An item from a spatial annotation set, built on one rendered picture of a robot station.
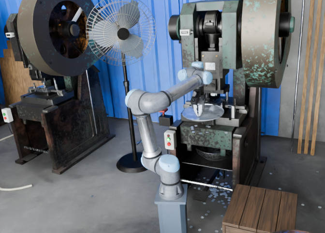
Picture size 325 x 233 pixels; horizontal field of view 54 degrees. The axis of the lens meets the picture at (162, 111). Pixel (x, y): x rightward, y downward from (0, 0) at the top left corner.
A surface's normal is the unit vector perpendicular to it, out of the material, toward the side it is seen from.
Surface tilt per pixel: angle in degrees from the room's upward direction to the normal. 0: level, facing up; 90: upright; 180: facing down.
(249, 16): 77
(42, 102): 90
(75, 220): 0
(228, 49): 90
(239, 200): 0
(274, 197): 0
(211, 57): 90
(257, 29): 85
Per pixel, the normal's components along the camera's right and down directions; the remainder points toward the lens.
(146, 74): -0.43, 0.35
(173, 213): -0.12, 0.36
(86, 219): -0.07, -0.93
